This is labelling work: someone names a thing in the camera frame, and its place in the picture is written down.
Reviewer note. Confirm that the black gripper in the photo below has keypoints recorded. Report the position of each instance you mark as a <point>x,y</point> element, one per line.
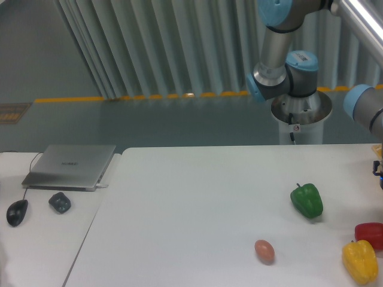
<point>377,171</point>

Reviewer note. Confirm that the red bell pepper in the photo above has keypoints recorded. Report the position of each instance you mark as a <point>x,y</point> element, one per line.
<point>370,232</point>

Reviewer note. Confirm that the black computer mouse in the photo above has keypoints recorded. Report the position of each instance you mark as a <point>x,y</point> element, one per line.
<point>16,212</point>

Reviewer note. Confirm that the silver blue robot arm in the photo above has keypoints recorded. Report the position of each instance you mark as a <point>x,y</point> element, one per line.
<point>289,78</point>

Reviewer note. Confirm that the orange woven basket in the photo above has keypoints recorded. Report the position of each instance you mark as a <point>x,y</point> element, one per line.
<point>377,149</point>

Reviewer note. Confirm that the green bell pepper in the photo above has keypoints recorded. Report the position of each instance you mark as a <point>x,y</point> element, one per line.
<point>306,199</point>

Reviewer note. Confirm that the yellow bell pepper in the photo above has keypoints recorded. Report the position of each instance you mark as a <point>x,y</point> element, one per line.
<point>360,261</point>

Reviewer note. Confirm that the brown egg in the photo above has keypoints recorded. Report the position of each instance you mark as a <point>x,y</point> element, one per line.
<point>264,251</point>

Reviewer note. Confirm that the grey pleated curtain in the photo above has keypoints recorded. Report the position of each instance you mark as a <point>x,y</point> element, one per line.
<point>153,48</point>

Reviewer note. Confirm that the silver closed laptop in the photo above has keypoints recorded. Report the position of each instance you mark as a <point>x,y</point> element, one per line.
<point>70,167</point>

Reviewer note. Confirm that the small black plastic gadget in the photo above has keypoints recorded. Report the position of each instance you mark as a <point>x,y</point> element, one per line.
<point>60,203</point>

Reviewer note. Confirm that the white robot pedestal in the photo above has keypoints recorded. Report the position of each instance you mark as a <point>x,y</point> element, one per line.
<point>301,119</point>

